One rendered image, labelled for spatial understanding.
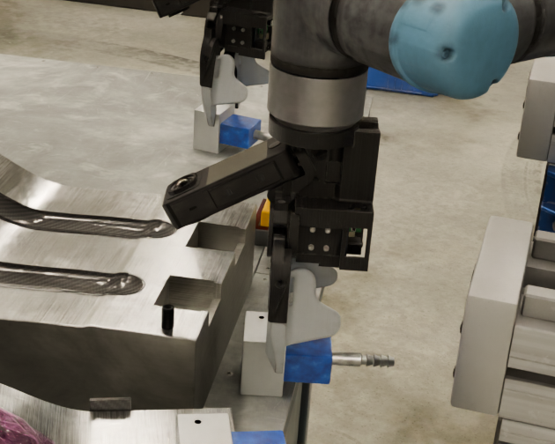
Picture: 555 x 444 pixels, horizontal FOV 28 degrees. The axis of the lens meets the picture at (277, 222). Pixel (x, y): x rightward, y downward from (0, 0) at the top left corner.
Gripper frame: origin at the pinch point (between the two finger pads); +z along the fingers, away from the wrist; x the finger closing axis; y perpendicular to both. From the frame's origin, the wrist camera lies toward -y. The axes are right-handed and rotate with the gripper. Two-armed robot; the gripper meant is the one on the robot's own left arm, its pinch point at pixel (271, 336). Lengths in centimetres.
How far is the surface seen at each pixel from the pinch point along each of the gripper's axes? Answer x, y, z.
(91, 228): 11.3, -17.3, -3.5
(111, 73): 80, -26, 4
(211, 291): 1.0, -5.3, -3.4
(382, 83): 319, 40, 81
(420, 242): 191, 42, 84
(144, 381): -8.0, -9.9, 0.0
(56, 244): 6.9, -19.7, -3.8
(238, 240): 11.3, -3.6, -3.1
